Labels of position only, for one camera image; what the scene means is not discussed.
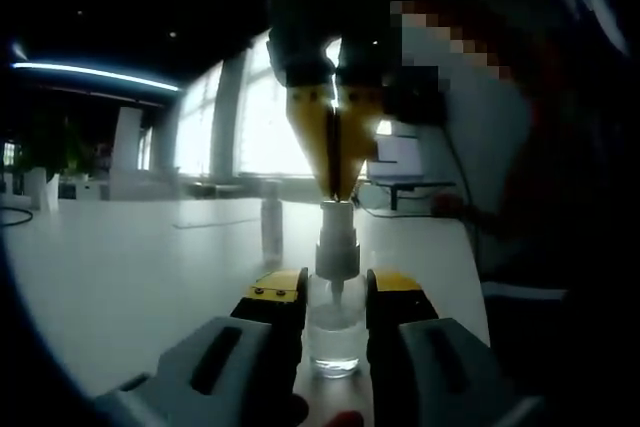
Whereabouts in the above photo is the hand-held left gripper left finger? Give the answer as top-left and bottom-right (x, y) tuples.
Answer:
(94, 266), (310, 427)

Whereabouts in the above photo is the straight ceiling light strip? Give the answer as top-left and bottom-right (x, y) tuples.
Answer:
(10, 61), (182, 93)

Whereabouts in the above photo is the narrow clear bottle cover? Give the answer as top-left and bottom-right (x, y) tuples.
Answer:
(369, 248), (401, 273)

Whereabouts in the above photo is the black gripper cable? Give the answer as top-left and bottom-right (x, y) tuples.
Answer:
(439, 121), (485, 231)

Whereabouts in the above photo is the desk with black legs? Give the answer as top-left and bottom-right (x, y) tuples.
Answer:
(368, 177), (457, 212)

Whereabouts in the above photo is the person's left hand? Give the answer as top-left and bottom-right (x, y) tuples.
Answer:
(329, 409), (365, 427)

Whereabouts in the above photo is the black desk cable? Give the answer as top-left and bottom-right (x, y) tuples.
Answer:
(355, 186), (441, 219)

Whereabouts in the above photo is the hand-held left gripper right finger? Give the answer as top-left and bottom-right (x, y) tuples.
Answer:
(365, 268), (547, 427)

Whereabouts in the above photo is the person's black shirt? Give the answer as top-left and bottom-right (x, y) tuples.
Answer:
(474, 226), (640, 427)

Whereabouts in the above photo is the white labelled pump bottle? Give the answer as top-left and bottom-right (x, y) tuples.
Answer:
(259, 179), (285, 262)

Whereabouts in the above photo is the black table cable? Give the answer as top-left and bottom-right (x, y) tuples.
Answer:
(0, 206), (35, 226)

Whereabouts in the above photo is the clear glass pump bottle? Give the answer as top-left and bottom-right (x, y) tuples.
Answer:
(306, 200), (370, 380)

